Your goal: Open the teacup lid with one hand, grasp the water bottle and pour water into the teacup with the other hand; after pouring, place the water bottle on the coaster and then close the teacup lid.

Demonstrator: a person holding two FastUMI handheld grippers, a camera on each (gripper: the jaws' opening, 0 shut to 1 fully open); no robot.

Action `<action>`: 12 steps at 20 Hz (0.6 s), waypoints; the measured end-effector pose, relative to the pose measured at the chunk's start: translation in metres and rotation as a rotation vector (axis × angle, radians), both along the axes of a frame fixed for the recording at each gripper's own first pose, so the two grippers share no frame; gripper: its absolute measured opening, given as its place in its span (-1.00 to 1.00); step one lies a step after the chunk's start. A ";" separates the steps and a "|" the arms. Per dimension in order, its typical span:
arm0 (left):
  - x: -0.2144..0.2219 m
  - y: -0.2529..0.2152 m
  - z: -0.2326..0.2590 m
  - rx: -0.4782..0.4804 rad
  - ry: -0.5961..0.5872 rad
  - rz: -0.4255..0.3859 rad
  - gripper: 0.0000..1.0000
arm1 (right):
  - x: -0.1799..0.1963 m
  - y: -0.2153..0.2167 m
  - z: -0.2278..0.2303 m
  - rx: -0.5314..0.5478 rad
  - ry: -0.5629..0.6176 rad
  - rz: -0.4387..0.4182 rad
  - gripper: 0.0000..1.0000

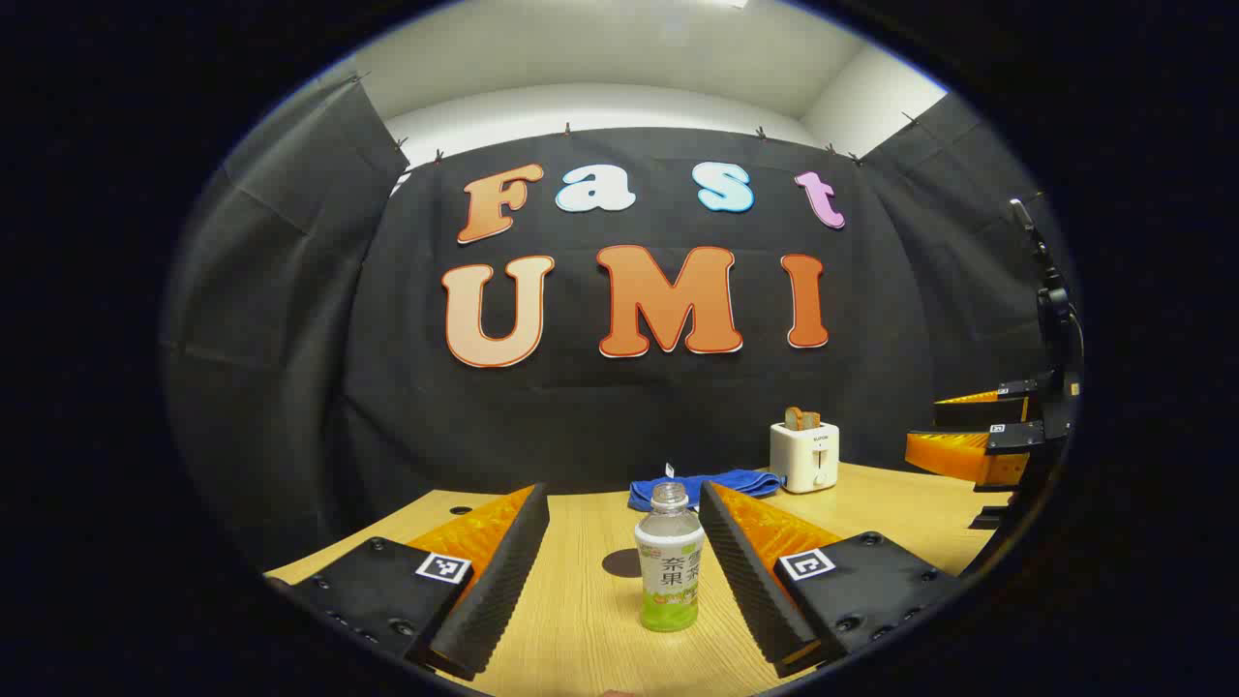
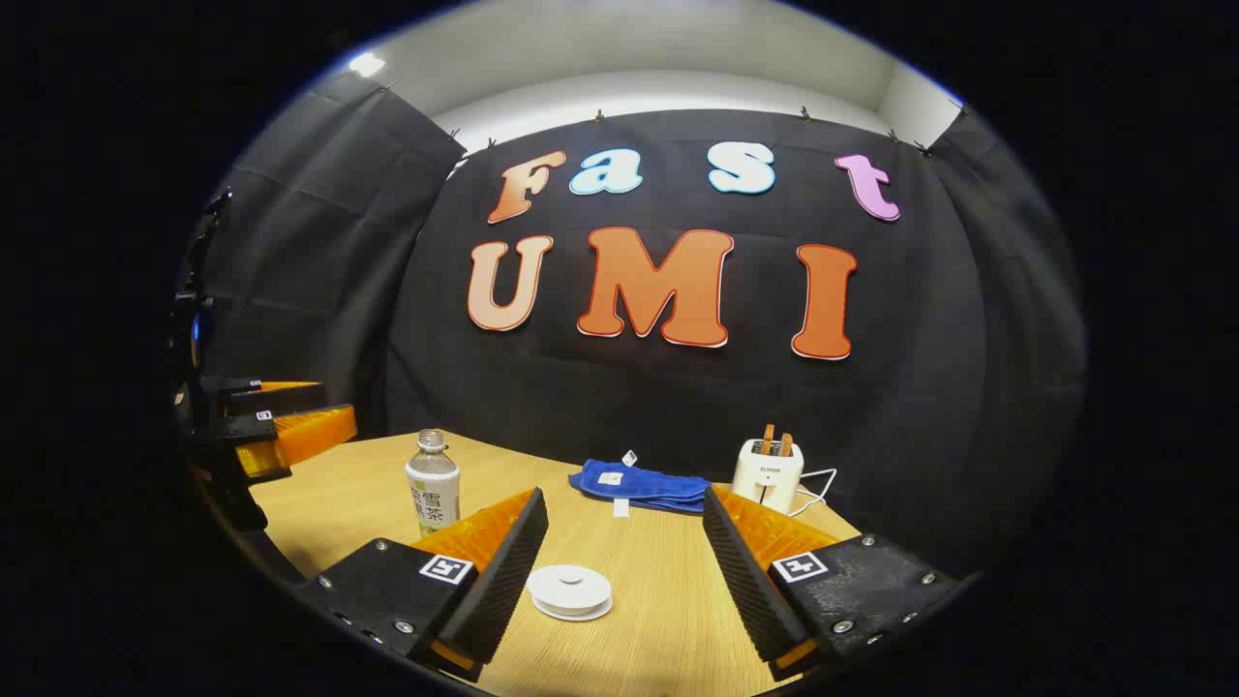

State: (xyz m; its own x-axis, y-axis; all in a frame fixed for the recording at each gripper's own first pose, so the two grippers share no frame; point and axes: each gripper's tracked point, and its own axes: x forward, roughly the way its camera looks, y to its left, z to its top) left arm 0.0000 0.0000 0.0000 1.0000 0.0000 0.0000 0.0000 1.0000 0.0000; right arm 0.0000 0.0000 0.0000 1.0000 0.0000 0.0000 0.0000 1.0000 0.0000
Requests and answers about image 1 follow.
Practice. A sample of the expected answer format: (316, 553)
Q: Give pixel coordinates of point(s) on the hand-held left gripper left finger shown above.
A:
(503, 590)

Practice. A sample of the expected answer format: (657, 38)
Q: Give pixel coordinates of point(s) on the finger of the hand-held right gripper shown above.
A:
(968, 413)
(949, 455)

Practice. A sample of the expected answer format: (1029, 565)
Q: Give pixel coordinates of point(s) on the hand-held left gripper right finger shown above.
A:
(745, 581)

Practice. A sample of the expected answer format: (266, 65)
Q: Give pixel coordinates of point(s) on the clear water bottle green label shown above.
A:
(668, 581)

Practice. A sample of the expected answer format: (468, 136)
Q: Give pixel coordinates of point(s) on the dark round coaster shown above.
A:
(618, 563)

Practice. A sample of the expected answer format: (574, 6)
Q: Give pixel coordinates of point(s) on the blue folded towel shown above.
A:
(740, 482)

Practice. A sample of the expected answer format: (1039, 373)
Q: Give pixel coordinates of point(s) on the white toaster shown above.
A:
(803, 460)

